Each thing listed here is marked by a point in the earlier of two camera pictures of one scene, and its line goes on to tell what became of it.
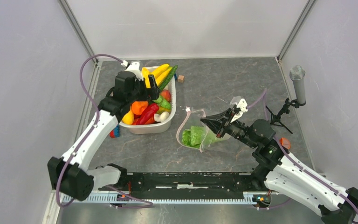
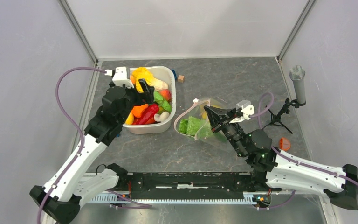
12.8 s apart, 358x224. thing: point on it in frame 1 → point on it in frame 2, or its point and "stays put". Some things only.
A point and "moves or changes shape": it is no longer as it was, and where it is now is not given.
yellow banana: x=161 y=69 → x=204 y=115
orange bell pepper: x=137 y=107 stays put
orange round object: x=285 y=143 stays put
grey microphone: x=297 y=73 stays put
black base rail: x=186 y=182 stays put
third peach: x=166 y=94 stays put
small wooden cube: x=181 y=78 stays put
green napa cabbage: x=196 y=136 → x=193 y=126
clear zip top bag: x=194 y=133 moves or changes shape
